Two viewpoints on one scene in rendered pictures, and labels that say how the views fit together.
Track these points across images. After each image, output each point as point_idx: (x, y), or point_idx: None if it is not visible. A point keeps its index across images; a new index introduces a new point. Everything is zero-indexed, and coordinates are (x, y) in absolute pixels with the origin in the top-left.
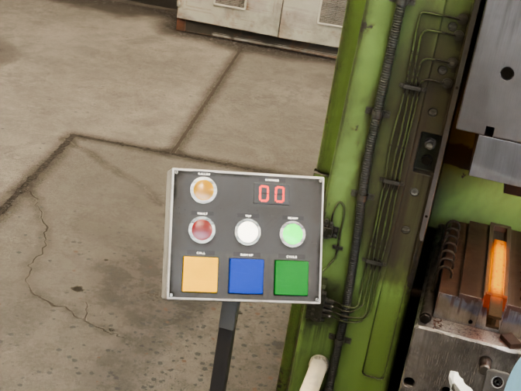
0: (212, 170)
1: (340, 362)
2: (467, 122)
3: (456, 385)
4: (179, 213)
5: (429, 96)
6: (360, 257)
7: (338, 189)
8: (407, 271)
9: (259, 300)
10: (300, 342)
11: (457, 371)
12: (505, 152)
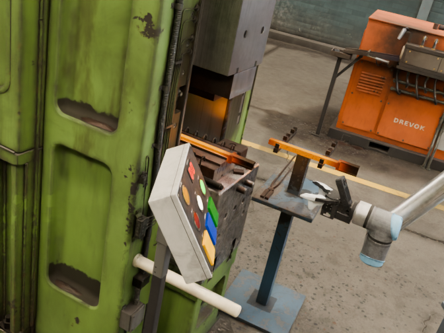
0: (179, 178)
1: None
2: (231, 70)
3: (318, 197)
4: (190, 221)
5: (182, 63)
6: None
7: (146, 148)
8: None
9: None
10: (128, 257)
11: (305, 193)
12: (240, 78)
